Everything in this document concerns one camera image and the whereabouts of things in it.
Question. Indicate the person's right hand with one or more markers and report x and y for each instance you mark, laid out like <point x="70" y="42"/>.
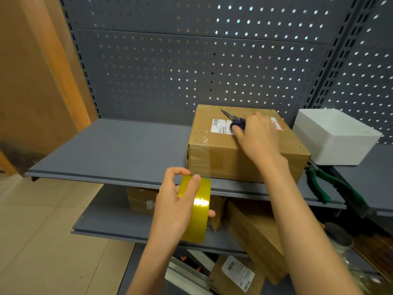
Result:
<point x="258" y="141"/>

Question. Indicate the person's left hand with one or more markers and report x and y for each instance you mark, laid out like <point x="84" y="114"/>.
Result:
<point x="172" y="208"/>

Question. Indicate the yellow tape roll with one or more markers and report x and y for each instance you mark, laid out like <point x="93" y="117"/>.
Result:
<point x="199" y="211"/>

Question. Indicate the black scissors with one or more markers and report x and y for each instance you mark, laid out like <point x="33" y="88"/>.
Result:
<point x="238" y="121"/>

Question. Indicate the brown cardboard box white labels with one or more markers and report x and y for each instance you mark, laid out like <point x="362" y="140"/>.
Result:
<point x="215" y="156"/>

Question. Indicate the white plastic bin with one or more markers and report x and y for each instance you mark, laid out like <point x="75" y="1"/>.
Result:
<point x="337" y="141"/>

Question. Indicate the person's left forearm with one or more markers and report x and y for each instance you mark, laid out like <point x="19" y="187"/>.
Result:
<point x="150" y="270"/>

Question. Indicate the person's right forearm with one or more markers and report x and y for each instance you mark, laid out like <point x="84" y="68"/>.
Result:
<point x="307" y="236"/>

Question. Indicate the cardboard box torn white sticker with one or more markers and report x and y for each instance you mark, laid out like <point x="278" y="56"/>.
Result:
<point x="141" y="199"/>

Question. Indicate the cardboard box red lettering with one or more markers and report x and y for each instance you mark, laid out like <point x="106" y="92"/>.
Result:
<point x="254" y="236"/>

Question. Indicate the cardboard box barcode label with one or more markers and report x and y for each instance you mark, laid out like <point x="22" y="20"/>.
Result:
<point x="236" y="276"/>

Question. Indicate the white tape roll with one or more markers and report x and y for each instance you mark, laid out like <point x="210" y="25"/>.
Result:
<point x="337" y="239"/>

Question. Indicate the cardboard box red blue print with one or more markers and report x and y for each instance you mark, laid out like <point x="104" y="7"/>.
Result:
<point x="376" y="251"/>

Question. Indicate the white flat strips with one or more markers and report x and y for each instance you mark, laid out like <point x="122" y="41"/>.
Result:
<point x="187" y="278"/>

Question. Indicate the grey perforated back panel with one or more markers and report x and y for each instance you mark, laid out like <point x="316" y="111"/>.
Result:
<point x="365" y="73"/>
<point x="199" y="67"/>

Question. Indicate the crumpled clear plastic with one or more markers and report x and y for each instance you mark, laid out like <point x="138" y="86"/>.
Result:
<point x="356" y="270"/>

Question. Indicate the brown wooden panel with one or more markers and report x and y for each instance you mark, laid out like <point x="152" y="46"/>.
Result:
<point x="33" y="73"/>

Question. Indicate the grey slotted upright post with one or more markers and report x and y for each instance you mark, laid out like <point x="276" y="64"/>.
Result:
<point x="79" y="58"/>
<point x="340" y="52"/>

